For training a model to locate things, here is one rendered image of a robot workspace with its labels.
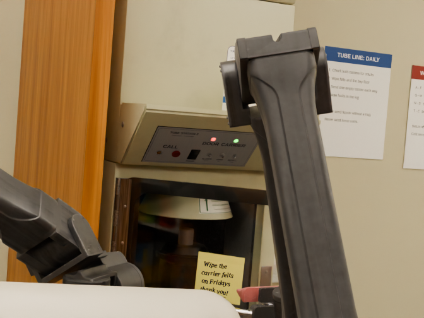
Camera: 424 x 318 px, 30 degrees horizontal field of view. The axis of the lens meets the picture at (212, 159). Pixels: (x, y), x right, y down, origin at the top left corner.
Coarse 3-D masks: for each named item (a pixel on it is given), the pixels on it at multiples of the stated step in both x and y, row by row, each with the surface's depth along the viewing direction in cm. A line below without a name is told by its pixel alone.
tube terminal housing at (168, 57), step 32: (128, 0) 129; (160, 0) 132; (192, 0) 134; (224, 0) 137; (256, 0) 140; (128, 32) 130; (160, 32) 132; (192, 32) 135; (224, 32) 137; (256, 32) 140; (128, 64) 130; (160, 64) 133; (192, 64) 135; (128, 96) 131; (160, 96) 133; (192, 96) 136
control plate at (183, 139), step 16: (160, 128) 124; (176, 128) 125; (192, 128) 126; (160, 144) 127; (176, 144) 128; (192, 144) 129; (208, 144) 130; (224, 144) 131; (240, 144) 132; (256, 144) 133; (144, 160) 129; (160, 160) 130; (176, 160) 131; (192, 160) 132; (208, 160) 133; (224, 160) 134; (240, 160) 136
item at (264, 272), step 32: (160, 192) 128; (192, 192) 127; (224, 192) 126; (256, 192) 125; (160, 224) 128; (192, 224) 127; (224, 224) 126; (256, 224) 125; (128, 256) 130; (160, 256) 129; (192, 256) 127; (256, 256) 125; (192, 288) 128
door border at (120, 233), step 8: (128, 184) 129; (120, 192) 130; (128, 192) 129; (120, 200) 130; (128, 200) 130; (120, 208) 130; (128, 208) 130; (120, 216) 130; (128, 216) 130; (120, 224) 130; (128, 224) 130; (120, 232) 130; (112, 240) 130; (120, 240) 130; (120, 248) 130
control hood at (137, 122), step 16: (128, 112) 126; (144, 112) 120; (160, 112) 121; (176, 112) 122; (192, 112) 123; (208, 112) 124; (224, 112) 126; (128, 128) 126; (144, 128) 123; (208, 128) 127; (224, 128) 128; (240, 128) 129; (128, 144) 125; (144, 144) 126; (128, 160) 128; (256, 160) 137
